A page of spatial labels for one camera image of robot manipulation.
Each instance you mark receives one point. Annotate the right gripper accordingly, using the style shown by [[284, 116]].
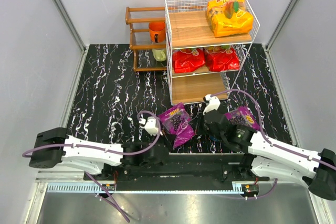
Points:
[[207, 121]]

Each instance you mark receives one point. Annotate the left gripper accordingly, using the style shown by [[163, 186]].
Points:
[[163, 141]]

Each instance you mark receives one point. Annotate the purple candy bag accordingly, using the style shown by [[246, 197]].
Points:
[[242, 116], [176, 121]]

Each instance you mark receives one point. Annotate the large red candy bag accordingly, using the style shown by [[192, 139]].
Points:
[[188, 60]]

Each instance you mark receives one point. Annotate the small red candy bag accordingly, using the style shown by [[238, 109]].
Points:
[[221, 58]]

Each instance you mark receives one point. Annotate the yellow mango candy bag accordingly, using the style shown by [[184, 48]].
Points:
[[229, 17]]

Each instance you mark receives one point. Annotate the blue white cup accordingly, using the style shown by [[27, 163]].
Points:
[[214, 139]]

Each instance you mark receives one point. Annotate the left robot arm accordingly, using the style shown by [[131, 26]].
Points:
[[56, 148]]

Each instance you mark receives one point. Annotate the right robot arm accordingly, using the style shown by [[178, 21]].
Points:
[[275, 159]]

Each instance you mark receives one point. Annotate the light green mug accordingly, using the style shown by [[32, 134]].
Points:
[[159, 54]]

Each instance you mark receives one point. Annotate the orange mug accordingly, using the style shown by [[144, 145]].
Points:
[[157, 31]]

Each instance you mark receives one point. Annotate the brown wooden rack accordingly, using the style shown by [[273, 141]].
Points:
[[138, 19]]

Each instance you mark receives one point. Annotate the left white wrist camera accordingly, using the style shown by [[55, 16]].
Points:
[[150, 125]]

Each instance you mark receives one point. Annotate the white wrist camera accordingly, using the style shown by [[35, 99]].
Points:
[[150, 125], [212, 103]]

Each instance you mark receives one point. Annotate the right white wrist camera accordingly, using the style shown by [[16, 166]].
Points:
[[212, 103]]

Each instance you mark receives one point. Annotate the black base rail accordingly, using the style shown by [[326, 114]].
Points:
[[181, 172]]

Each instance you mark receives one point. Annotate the white wire wooden shelf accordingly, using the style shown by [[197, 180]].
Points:
[[205, 39]]

